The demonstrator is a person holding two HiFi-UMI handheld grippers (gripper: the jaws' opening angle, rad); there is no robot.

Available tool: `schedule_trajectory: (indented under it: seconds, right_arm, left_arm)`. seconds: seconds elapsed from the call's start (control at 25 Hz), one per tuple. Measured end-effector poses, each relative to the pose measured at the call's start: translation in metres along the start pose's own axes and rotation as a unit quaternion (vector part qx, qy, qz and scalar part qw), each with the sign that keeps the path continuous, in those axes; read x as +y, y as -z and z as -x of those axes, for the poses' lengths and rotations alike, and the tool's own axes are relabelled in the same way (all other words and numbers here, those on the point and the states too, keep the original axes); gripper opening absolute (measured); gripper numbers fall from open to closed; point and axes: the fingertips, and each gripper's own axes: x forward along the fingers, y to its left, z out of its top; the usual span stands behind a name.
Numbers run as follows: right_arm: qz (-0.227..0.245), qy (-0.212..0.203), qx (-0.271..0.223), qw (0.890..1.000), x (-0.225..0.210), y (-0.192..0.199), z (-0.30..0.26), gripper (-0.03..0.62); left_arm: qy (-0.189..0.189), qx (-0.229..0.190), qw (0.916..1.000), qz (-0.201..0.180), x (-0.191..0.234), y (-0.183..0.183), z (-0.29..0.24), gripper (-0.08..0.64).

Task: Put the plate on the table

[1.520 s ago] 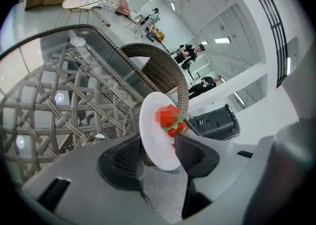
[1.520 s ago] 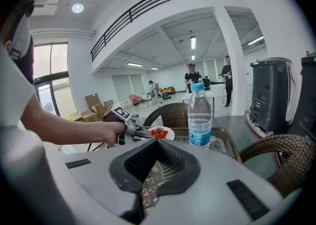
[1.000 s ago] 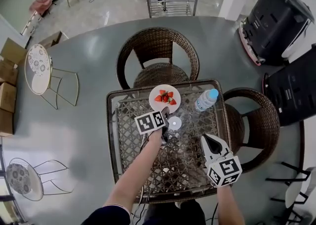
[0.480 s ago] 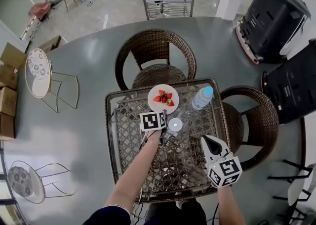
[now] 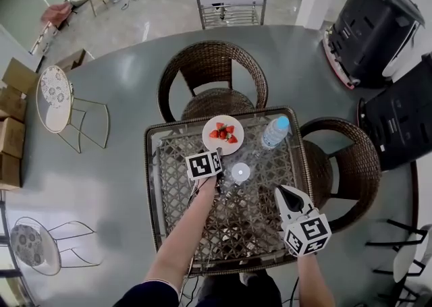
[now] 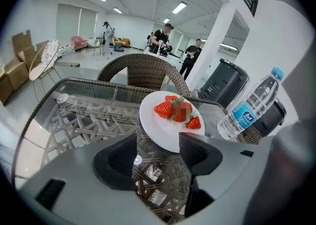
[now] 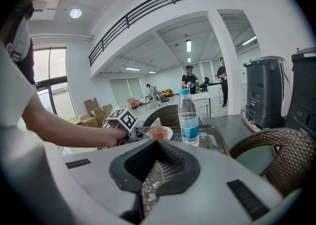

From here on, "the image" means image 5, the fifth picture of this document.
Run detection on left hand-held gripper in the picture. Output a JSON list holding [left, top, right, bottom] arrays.
[[185, 146, 225, 194]]

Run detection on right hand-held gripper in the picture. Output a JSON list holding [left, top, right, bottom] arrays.
[[273, 184, 333, 258]]

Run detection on white round plate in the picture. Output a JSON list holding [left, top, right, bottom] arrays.
[[201, 115, 245, 157]]

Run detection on person's left forearm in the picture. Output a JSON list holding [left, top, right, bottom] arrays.
[[144, 176, 217, 295]]

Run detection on person's right forearm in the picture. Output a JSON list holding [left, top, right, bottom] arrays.
[[296, 252, 335, 307]]

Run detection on clear glass cup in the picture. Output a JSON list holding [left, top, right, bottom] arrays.
[[230, 162, 252, 186]]

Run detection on glass-topped wicker table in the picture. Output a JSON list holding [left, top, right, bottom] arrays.
[[144, 107, 314, 278]]

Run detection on brown wicker armchair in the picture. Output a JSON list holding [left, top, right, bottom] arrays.
[[157, 40, 269, 123], [299, 117, 383, 234]]

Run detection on clear plastic water bottle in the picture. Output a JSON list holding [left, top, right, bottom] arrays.
[[261, 115, 291, 150]]

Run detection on person's dark trousers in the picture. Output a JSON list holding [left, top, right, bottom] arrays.
[[194, 269, 283, 307]]

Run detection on black framed white chair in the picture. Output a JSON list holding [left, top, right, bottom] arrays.
[[365, 219, 432, 307]]

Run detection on black plastic machine housing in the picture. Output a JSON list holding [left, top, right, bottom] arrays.
[[356, 51, 432, 172], [321, 0, 426, 90]]

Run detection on person's dark sleeve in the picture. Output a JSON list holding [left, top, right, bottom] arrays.
[[113, 279, 180, 307]]

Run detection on cardboard box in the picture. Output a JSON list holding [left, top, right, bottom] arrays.
[[1, 57, 41, 96], [0, 86, 28, 123], [0, 117, 26, 159], [0, 152, 22, 189]]

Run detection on pink chair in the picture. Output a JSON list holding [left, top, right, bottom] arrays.
[[40, 2, 74, 26]]

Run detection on thin gripper cable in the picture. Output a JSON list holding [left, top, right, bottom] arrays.
[[180, 179, 205, 303]]

